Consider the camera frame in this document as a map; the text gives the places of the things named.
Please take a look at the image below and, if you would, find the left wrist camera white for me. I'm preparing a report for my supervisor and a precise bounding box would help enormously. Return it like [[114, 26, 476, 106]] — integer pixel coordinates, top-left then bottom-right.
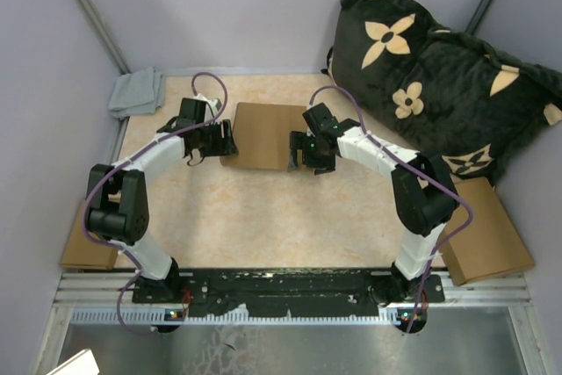
[[194, 93, 222, 119]]

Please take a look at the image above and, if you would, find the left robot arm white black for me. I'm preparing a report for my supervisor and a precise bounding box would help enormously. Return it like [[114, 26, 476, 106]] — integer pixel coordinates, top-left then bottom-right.
[[83, 94, 238, 303]]

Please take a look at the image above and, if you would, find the brown cardboard box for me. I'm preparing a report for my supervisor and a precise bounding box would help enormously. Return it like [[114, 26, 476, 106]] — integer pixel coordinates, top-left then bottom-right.
[[220, 102, 306, 172]]

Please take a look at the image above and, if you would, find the black floral plush pillow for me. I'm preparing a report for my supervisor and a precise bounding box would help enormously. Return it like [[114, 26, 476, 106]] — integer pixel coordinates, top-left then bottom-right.
[[327, 0, 561, 182]]

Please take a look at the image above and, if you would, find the folded cardboard box right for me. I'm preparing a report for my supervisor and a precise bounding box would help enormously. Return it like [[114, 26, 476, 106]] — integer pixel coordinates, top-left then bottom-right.
[[440, 177, 535, 286]]

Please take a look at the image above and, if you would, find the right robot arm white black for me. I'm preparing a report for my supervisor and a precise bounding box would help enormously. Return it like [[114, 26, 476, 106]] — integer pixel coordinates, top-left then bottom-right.
[[288, 103, 458, 306]]

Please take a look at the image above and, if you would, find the grey folded cloth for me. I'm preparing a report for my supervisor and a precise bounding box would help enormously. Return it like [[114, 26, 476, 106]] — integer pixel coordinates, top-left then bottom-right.
[[108, 67, 165, 119]]

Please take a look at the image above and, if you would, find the aluminium rail frame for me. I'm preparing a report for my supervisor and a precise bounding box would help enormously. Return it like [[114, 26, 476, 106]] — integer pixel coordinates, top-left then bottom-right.
[[34, 269, 550, 374]]

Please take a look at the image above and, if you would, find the folded cardboard box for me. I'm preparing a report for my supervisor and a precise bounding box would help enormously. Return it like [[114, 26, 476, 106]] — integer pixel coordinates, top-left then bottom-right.
[[60, 200, 117, 270], [440, 177, 535, 286]]

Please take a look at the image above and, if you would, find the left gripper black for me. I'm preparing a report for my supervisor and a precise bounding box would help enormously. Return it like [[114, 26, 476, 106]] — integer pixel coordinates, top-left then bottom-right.
[[196, 119, 238, 157]]

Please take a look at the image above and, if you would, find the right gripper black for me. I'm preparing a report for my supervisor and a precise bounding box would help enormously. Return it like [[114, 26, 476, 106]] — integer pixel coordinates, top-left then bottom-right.
[[287, 132, 335, 176]]

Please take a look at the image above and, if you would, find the folded cardboard box left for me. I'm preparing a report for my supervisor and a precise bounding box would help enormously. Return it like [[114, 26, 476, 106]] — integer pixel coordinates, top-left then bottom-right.
[[60, 200, 117, 270]]

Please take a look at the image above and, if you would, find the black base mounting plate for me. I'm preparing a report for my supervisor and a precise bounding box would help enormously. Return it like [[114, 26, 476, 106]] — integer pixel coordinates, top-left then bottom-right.
[[133, 268, 445, 318]]

